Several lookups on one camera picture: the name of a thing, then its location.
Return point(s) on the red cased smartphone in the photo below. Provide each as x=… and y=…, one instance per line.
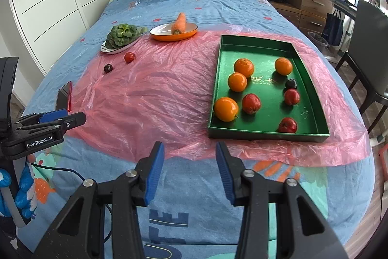
x=64, y=97

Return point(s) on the orange oval dish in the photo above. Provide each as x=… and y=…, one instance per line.
x=163, y=33

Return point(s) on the small orange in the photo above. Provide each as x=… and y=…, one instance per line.
x=283, y=66

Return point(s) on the large red apple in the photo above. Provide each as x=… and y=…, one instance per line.
x=251, y=104

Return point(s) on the dark purple plum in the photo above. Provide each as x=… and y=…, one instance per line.
x=107, y=68

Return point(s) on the smooth orange front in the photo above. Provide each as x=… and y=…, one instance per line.
x=226, y=109

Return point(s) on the green leafy bok choy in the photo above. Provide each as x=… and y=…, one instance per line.
x=124, y=35

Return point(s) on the dark grey chair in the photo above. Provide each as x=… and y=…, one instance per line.
x=367, y=56

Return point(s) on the dark desk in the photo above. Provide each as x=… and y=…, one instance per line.
x=346, y=8

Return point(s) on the small red fruit far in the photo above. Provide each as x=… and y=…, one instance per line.
x=129, y=57

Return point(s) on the dark plum in tray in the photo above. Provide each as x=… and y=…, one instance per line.
x=291, y=84

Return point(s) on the dark blue tote bag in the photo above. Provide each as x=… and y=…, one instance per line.
x=333, y=29

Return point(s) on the left blue white gloved hand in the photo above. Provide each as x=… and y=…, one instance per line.
x=18, y=198

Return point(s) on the pink plastic sheet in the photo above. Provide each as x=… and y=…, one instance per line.
x=166, y=94

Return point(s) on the wooden drawer cabinet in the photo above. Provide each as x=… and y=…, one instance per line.
x=306, y=15

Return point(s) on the large orange with stem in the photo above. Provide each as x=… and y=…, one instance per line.
x=244, y=66

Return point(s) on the orange carrot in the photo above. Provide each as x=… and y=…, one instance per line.
x=179, y=26

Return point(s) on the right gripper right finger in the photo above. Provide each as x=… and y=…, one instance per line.
x=237, y=186

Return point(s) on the green rectangular tray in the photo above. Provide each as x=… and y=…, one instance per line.
x=269, y=86

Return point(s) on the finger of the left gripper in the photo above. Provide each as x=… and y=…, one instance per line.
x=53, y=115
x=65, y=122

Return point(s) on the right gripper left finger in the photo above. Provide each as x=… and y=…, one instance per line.
x=149, y=172

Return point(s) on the white patterned plate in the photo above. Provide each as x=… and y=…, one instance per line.
x=118, y=45

